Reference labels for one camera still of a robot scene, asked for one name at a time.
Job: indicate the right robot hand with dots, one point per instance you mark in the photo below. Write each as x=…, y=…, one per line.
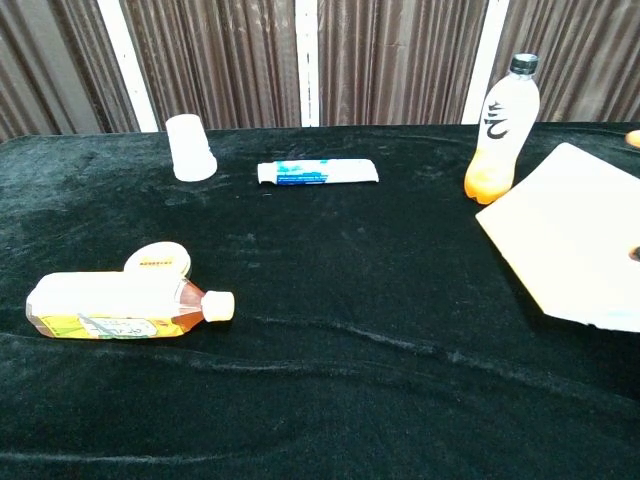
x=634, y=139

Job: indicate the brown pleated curtain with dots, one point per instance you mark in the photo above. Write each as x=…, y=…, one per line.
x=590, y=55
x=50, y=65
x=395, y=60
x=215, y=60

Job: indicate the orange drink bottle black cap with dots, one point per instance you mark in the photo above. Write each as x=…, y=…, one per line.
x=500, y=150

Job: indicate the white blue toothpaste tube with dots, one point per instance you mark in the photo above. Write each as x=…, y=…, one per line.
x=320, y=171

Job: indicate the black velvet tablecloth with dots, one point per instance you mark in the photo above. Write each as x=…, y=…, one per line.
x=300, y=400

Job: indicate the white upside-down paper cup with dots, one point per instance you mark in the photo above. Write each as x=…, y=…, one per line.
x=190, y=150

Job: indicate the round cream tin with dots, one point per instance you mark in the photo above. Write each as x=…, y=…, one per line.
x=157, y=258

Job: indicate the tea bottle yellow label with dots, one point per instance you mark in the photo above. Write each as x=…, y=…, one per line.
x=115, y=305

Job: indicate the white vertical post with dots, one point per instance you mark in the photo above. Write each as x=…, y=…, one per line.
x=127, y=65
x=485, y=65
x=307, y=60

